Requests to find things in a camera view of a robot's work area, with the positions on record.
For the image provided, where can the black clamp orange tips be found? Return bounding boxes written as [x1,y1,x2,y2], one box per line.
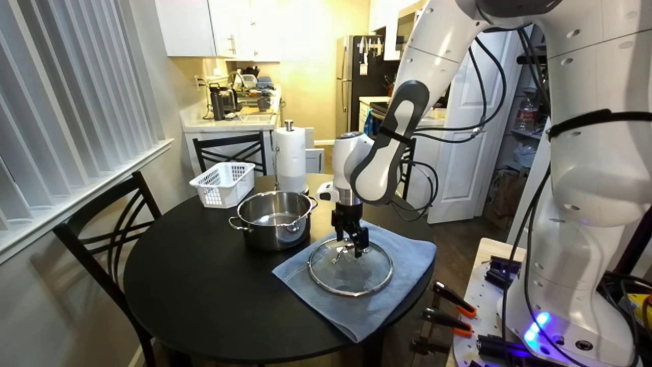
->
[431,278,479,319]
[422,305,474,340]

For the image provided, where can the robot base platform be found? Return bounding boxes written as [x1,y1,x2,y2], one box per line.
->
[443,235,652,367]

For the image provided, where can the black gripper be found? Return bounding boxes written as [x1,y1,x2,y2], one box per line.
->
[329,201,373,260]

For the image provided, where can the white vertical window blinds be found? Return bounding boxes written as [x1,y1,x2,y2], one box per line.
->
[0,0,171,236]

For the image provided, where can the blue folded towel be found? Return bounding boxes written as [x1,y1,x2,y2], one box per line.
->
[271,219,438,344]

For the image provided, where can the black coffee maker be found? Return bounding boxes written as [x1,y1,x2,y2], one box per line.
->
[205,81,241,122]

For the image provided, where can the black refrigerator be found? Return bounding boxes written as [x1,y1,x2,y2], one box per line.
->
[333,33,402,136]

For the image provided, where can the white kitchen wall cabinets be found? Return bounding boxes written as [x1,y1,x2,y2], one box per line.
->
[152,0,284,62]

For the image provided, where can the white kitchen counter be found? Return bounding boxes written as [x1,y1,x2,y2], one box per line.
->
[179,105,280,175]

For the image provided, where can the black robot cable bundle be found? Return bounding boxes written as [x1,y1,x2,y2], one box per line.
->
[405,26,545,342]

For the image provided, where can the paper towel roll on holder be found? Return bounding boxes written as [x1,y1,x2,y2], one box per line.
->
[273,119,309,194]

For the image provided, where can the white panel door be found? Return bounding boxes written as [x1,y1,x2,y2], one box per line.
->
[425,29,526,225]

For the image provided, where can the round glass pot lid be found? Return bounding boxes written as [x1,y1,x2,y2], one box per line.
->
[306,236,396,299]

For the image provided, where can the black purple connector block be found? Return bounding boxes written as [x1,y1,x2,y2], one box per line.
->
[483,252,523,292]

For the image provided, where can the silver steel pot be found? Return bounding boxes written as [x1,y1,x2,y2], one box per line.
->
[225,187,319,255]

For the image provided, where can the white plastic basket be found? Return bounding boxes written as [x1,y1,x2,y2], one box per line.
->
[188,161,257,209]

